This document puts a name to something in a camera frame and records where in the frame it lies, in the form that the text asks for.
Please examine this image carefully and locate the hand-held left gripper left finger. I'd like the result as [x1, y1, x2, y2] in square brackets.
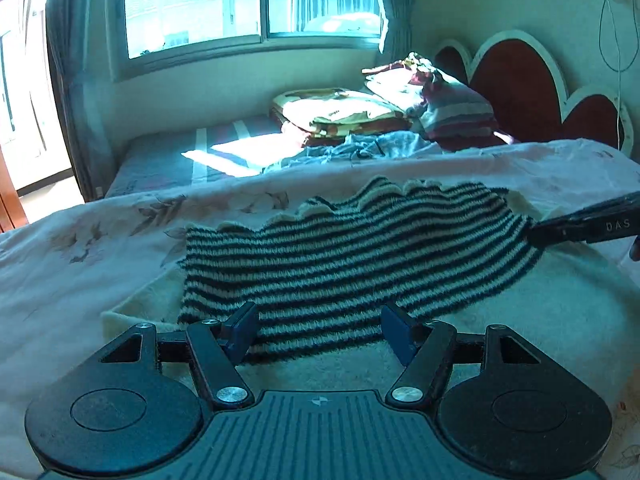
[97, 302, 261, 408]

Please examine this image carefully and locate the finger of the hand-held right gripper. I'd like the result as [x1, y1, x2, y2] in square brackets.
[527, 210, 591, 251]

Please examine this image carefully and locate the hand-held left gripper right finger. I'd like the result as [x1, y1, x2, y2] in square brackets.
[381, 304, 547, 406]

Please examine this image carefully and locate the black white striped knitted garment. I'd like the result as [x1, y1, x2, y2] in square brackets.
[100, 176, 640, 413]

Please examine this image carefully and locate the pile of crumpled clothes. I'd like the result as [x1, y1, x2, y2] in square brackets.
[361, 51, 443, 111]

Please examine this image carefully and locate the red and white scalloped headboard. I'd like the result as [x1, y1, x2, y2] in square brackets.
[432, 30, 635, 153]

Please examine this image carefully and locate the striped pillow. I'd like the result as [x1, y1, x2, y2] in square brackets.
[417, 67, 501, 153]

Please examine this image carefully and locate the pink floral bed sheet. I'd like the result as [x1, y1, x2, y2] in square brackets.
[0, 139, 640, 480]

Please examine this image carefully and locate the grey striped mattress sheet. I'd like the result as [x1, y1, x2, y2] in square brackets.
[104, 114, 311, 200]

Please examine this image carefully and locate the light blue crumpled cloth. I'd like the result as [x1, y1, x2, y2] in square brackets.
[262, 130, 443, 175]

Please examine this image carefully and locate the folded yellow patterned quilt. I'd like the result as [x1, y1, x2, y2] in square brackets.
[270, 87, 416, 147]

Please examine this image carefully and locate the brown wooden door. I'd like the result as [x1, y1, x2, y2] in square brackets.
[0, 147, 30, 235]

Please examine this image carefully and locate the teal curtain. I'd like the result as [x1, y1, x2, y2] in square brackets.
[372, 0, 418, 63]
[44, 0, 128, 203]

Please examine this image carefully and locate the white bundle at window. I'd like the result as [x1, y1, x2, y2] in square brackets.
[304, 10, 383, 38]

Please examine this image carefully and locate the sliding glass window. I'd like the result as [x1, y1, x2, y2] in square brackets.
[111, 0, 388, 83]

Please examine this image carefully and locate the thin charger cable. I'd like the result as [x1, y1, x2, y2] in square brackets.
[597, 0, 635, 153]

